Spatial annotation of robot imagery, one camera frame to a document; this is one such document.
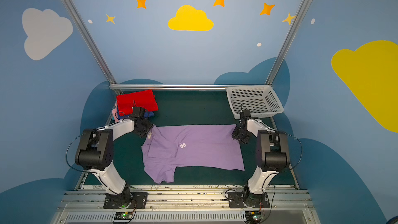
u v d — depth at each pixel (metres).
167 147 0.91
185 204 0.74
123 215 0.71
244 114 0.82
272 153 0.51
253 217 0.71
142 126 0.83
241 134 0.80
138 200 0.75
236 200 0.74
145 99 1.15
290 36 0.88
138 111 0.80
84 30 0.85
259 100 1.19
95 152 0.49
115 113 1.04
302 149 0.46
